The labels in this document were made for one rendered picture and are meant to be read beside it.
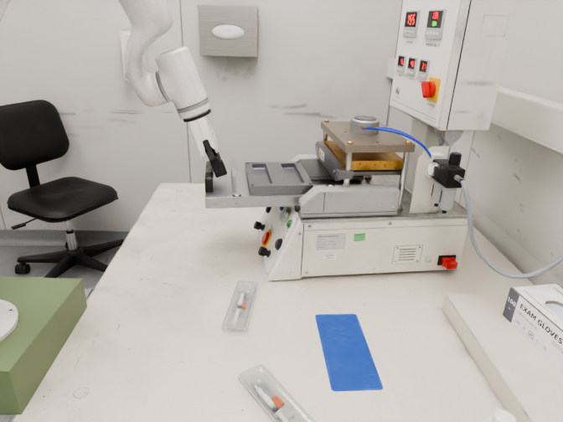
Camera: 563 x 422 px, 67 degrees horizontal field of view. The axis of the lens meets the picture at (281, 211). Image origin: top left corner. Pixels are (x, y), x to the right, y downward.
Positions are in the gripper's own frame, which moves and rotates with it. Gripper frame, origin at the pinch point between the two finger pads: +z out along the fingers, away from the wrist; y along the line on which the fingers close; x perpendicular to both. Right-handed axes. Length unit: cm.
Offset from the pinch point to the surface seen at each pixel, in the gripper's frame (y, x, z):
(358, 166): 10.2, 34.7, 8.8
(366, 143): 12.3, 37.5, 2.9
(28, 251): -145, -149, 53
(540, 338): 52, 52, 39
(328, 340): 41, 12, 32
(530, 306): 48, 53, 35
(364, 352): 45, 18, 34
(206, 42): -132, 4, -26
